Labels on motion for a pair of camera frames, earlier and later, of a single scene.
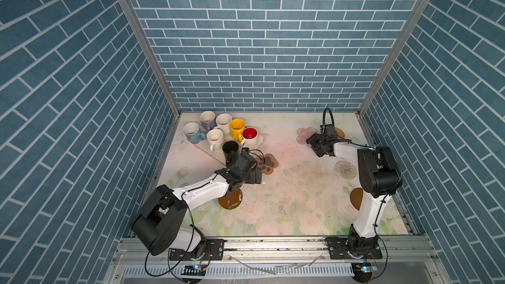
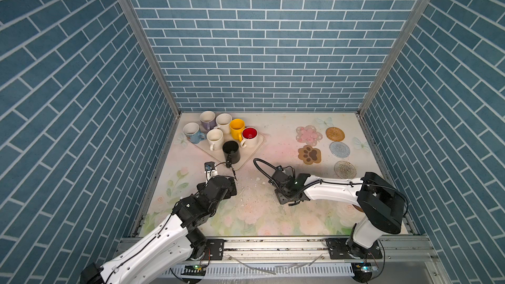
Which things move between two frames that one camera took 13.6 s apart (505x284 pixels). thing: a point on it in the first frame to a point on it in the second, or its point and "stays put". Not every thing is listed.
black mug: (230, 148) stays put
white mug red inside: (250, 137) stays put
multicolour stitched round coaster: (345, 169) stays put
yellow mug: (237, 126) stays put
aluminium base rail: (302, 250) stays put
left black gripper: (252, 175) to (228, 193)
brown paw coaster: (267, 163) to (310, 155)
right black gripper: (312, 141) to (281, 198)
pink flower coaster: (305, 133) stays put
